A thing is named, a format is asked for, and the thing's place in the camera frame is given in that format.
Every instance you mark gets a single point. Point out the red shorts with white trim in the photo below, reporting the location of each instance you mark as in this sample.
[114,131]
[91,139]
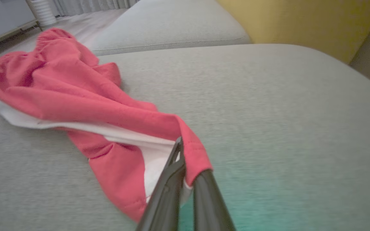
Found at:
[75,89]

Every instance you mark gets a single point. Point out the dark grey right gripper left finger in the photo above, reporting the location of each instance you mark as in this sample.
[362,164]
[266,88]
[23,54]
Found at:
[167,199]

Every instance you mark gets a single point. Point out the large yellow back cushion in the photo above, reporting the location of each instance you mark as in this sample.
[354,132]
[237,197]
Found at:
[300,22]

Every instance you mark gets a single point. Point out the white ribbed cylinder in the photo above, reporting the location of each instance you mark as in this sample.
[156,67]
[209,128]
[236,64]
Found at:
[43,11]

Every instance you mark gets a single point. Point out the grey low cabinet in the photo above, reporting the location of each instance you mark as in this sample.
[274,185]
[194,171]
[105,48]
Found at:
[2,19]

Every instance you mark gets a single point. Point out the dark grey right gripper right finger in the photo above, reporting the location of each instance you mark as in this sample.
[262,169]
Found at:
[209,208]

